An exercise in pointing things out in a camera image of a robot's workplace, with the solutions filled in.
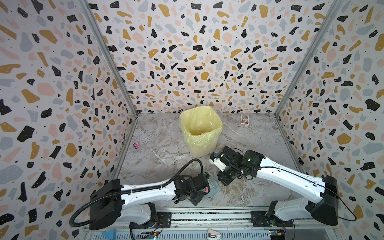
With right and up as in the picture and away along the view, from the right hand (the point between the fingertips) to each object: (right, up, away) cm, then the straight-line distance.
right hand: (216, 176), depth 72 cm
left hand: (-8, -11, +5) cm, 14 cm away
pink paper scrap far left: (-5, -2, -10) cm, 12 cm away
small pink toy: (-51, +12, +28) cm, 60 cm away
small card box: (+26, +29, +45) cm, 60 cm away
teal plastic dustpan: (0, -8, +8) cm, 11 cm away
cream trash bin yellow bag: (-8, +24, +28) cm, 38 cm away
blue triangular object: (-49, -26, -3) cm, 56 cm away
